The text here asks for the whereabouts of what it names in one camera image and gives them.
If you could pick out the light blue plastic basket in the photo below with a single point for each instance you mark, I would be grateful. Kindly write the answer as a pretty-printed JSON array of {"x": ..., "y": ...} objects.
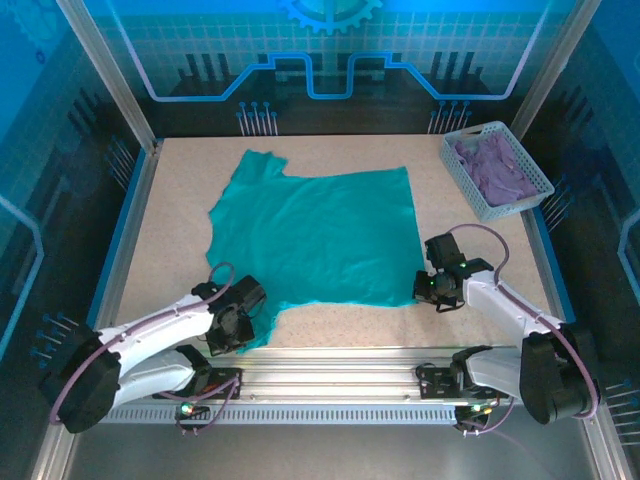
[{"x": 500, "y": 210}]

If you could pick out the teal t-shirt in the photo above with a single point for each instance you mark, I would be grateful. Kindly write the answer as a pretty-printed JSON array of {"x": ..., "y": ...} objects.
[{"x": 320, "y": 235}]

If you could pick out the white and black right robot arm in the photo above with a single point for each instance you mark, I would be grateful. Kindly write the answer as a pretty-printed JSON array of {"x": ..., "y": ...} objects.
[{"x": 500, "y": 305}]

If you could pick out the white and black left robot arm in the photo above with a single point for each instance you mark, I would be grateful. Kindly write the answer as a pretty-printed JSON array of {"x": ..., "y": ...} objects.
[{"x": 160, "y": 325}]

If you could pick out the small LED circuit board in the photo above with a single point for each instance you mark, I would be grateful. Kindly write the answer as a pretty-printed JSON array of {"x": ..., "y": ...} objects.
[
  {"x": 189, "y": 409},
  {"x": 475, "y": 409}
]

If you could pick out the purple cloth pile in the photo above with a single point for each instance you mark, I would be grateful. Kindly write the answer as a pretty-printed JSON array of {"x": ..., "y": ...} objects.
[{"x": 495, "y": 170}]

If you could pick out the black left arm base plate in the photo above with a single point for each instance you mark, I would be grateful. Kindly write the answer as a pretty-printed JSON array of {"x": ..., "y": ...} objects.
[{"x": 225, "y": 385}]

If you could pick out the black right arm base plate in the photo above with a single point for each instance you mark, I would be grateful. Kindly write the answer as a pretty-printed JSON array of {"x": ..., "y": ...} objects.
[{"x": 435, "y": 385}]

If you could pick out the aluminium table side rail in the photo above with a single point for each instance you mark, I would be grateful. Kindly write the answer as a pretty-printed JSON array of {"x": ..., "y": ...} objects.
[
  {"x": 541, "y": 250},
  {"x": 143, "y": 175}
]

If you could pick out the aluminium mounting rail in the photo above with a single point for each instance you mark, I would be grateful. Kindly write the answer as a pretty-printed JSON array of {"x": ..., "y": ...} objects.
[{"x": 325, "y": 372}]

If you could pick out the aluminium frame post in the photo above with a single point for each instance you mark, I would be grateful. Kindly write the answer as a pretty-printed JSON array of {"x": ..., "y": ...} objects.
[
  {"x": 550, "y": 75},
  {"x": 110, "y": 75}
]

